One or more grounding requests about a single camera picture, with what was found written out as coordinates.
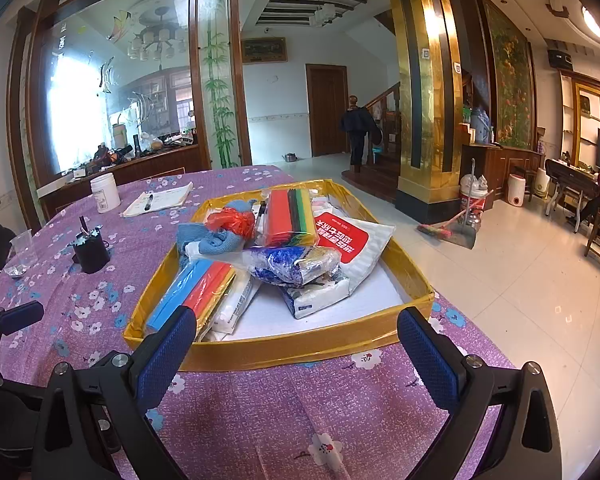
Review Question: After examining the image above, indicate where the wooden staircase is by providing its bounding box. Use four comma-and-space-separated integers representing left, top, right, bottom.
341, 82, 403, 203

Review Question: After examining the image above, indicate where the red plastic bag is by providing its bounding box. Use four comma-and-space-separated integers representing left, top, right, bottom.
205, 208, 256, 238

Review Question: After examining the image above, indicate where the black wall speaker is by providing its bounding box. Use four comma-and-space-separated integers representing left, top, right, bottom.
547, 49, 574, 71

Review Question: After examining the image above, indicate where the blue water jug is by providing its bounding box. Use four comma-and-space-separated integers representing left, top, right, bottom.
470, 106, 491, 143

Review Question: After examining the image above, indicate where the grey dustpan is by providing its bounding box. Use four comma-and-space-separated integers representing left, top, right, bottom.
445, 157, 480, 251

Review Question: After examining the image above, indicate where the blue floral tissue pack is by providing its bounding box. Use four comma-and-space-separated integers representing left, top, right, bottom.
278, 265, 352, 320

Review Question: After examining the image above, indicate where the white paper notebook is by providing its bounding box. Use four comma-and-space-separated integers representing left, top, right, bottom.
121, 182, 193, 218

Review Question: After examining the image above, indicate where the white ceiling lamp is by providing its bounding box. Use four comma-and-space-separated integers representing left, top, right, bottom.
308, 2, 344, 28

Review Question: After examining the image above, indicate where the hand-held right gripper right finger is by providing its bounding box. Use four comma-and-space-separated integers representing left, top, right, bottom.
397, 306, 577, 480

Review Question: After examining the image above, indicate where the blue knitted sock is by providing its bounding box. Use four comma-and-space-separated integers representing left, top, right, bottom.
176, 199, 258, 271

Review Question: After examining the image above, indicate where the wood framed glass partition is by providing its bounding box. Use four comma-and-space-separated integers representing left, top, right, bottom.
7, 0, 253, 221

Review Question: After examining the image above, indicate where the wooden cabinet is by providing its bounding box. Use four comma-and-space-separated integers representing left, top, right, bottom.
462, 122, 543, 196

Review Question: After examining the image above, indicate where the yellow taped white foam box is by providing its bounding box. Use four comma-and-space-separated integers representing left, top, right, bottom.
122, 178, 436, 373

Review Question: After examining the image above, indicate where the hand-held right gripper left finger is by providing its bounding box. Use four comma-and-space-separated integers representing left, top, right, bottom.
32, 305, 198, 480

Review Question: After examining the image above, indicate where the gold pillar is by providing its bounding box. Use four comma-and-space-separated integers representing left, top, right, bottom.
387, 0, 463, 223

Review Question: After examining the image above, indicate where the white humidifier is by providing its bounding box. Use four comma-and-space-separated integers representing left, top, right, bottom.
507, 174, 529, 207

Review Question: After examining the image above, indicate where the rainbow cloth pack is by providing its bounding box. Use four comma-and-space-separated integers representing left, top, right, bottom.
264, 187, 321, 248
145, 260, 236, 333

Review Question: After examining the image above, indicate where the white plastic bucket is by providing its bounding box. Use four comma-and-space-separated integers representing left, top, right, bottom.
459, 174, 488, 211

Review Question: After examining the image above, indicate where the large floral wall painting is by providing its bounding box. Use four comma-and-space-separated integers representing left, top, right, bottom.
480, 0, 538, 151

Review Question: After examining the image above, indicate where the wooden wall shelf unit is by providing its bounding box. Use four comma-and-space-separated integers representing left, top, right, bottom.
560, 70, 600, 176

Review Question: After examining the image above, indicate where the purple floral tablecloth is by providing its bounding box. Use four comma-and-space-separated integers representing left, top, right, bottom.
0, 164, 518, 480

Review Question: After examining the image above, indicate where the white plastic jar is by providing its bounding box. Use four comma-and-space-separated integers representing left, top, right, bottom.
90, 172, 122, 213

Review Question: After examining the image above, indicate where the black clip holder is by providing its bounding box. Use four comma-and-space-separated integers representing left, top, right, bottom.
67, 216, 112, 275

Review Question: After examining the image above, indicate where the red label wipes pack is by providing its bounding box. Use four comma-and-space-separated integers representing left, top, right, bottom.
312, 210, 396, 296

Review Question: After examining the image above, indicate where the framed wall plaque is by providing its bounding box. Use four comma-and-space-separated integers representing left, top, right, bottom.
241, 36, 287, 64

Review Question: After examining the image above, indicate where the white plastic pack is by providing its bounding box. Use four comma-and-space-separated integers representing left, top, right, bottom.
210, 272, 261, 333

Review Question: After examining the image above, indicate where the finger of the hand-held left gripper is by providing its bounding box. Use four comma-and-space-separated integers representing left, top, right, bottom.
0, 301, 46, 341

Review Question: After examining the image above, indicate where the brown wooden door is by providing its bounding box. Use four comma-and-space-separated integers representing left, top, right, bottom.
305, 63, 351, 157

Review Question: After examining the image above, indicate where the clear plastic cup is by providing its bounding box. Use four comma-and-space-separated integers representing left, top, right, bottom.
2, 229, 40, 278

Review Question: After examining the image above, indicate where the blue white patterned packet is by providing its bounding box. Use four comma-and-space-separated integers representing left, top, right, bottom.
242, 246, 342, 288

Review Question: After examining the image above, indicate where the dark folding desk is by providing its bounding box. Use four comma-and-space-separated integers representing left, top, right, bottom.
544, 157, 600, 233

